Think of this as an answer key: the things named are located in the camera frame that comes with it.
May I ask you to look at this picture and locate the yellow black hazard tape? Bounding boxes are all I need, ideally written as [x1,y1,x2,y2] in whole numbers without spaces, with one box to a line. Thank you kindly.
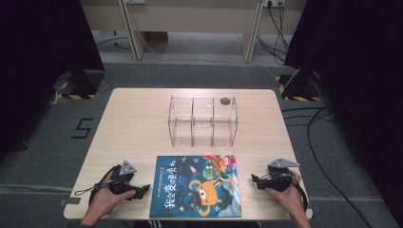
[56,79,97,101]
[275,74,321,103]

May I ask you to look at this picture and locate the beige wooden desk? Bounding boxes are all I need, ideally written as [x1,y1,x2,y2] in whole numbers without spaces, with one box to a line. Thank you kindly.
[79,0,308,63]

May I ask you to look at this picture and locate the person's dark striped pants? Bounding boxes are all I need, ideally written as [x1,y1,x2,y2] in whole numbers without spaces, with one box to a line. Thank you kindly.
[132,219,261,228]

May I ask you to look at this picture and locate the black right gripper strap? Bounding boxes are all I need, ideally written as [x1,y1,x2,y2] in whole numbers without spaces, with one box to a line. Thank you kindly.
[286,172,310,213]

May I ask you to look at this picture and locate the thin black cable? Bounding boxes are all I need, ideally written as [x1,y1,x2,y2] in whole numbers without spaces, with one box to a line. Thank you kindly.
[95,29,131,51]

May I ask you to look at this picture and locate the clear acrylic book rack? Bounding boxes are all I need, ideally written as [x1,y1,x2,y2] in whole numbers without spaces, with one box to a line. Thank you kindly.
[167,95,240,148]

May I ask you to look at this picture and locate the white wall socket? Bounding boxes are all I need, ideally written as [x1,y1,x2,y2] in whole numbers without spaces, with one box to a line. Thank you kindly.
[261,0,287,9]

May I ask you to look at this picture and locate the black gripper strap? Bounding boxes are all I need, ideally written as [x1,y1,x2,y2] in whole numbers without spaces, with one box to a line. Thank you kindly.
[286,172,310,213]
[73,164,124,205]

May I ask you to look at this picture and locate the person's left hand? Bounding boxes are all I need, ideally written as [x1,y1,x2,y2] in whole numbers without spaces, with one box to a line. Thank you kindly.
[88,170,137,220]

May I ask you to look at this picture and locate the blue cartoon picture book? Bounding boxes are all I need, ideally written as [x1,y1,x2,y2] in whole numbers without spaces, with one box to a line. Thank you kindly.
[148,154,243,219]

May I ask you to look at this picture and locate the black curtain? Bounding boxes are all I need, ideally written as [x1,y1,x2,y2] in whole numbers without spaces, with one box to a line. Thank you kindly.
[0,0,106,161]
[284,0,403,219]

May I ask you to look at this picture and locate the person's right hand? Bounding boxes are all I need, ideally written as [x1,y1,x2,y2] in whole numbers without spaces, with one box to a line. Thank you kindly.
[263,170,307,220]

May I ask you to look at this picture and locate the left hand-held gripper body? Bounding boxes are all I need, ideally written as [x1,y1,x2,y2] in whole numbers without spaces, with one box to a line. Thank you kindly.
[107,160,143,196]

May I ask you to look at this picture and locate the long black floor cable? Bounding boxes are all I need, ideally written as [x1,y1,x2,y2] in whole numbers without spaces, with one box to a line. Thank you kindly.
[305,106,374,228]

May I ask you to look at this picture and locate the black stand base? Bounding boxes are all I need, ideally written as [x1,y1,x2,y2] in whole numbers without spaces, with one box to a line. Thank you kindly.
[67,69,106,96]
[292,67,321,99]

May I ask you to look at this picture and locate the bundle of black cables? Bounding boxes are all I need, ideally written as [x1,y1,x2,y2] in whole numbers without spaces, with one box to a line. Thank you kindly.
[255,1,291,67]

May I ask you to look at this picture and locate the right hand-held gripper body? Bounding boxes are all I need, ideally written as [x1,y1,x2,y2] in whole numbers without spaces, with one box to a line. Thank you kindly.
[259,158,301,193]

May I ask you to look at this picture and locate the black left gripper strap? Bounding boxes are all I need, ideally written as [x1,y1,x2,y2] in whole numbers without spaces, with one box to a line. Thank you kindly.
[73,164,124,205]

